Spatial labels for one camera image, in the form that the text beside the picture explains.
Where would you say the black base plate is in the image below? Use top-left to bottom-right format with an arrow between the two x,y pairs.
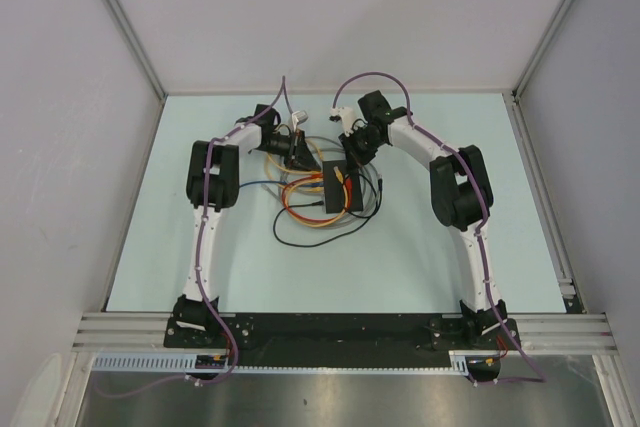
164,311 -> 521,368

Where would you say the yellow ethernet cable top port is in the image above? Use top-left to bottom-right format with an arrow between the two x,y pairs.
265,139 -> 334,183

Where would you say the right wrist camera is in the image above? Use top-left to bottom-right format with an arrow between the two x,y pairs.
329,107 -> 358,137

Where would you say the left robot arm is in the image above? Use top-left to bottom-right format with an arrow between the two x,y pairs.
167,104 -> 320,347

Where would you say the blue ethernet cable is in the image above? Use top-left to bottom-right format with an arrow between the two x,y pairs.
237,179 -> 324,192

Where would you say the aluminium frame rail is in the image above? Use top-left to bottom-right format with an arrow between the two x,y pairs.
72,312 -> 617,355

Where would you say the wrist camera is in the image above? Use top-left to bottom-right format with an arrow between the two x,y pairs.
329,107 -> 358,137
289,110 -> 309,130

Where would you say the black power cable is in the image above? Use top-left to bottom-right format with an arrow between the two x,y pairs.
272,171 -> 385,249

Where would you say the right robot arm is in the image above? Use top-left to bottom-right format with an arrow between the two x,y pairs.
330,91 -> 508,348

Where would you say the grey cable duct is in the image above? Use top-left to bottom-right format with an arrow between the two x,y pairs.
92,353 -> 468,376

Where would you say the yellow ethernet cable on switch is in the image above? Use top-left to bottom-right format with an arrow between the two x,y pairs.
287,165 -> 351,229

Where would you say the red ethernet cable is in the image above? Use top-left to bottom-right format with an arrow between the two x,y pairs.
280,179 -> 356,225

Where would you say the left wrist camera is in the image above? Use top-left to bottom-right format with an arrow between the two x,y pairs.
289,110 -> 309,130

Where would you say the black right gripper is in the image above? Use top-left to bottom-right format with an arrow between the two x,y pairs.
338,127 -> 383,174

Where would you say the black network switch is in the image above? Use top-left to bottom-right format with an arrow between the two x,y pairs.
322,160 -> 364,214

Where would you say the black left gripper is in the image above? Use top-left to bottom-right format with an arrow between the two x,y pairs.
258,130 -> 321,174

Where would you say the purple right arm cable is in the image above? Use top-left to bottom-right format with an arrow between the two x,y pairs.
332,70 -> 547,383

